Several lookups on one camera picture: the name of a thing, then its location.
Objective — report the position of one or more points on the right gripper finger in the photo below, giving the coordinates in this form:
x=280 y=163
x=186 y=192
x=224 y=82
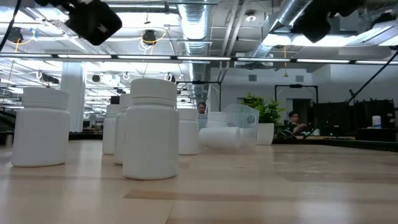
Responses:
x=312 y=25

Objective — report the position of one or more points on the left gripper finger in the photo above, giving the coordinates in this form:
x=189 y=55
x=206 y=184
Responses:
x=93 y=21

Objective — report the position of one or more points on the white plastic pill bottle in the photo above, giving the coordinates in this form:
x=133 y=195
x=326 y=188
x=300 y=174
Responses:
x=188 y=137
x=119 y=140
x=40 y=133
x=108 y=133
x=150 y=140
x=219 y=138

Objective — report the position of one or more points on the clear plastic basket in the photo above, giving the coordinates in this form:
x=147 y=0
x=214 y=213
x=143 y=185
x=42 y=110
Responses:
x=248 y=118

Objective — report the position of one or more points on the white building column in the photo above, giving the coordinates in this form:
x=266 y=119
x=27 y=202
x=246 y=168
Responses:
x=73 y=93

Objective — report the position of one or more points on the black monitor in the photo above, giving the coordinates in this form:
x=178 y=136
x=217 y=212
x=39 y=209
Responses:
x=115 y=99

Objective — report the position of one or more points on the dark cabinets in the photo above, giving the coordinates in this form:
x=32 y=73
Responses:
x=329 y=118

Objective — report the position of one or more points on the person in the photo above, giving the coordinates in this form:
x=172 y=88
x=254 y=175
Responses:
x=293 y=119
x=201 y=108

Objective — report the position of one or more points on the long linear ceiling light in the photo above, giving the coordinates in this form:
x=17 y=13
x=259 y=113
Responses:
x=202 y=58

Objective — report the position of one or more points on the white wipes canister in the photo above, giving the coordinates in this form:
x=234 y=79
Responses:
x=376 y=122

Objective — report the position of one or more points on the green plant in white pot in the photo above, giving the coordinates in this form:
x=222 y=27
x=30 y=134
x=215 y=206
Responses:
x=265 y=133

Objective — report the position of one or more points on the silver ribbed air duct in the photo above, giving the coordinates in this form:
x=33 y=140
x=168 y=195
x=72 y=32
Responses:
x=284 y=15
x=195 y=28

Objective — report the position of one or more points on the black background rig frame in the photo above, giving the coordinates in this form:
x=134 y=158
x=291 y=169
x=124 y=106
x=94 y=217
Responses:
x=295 y=85

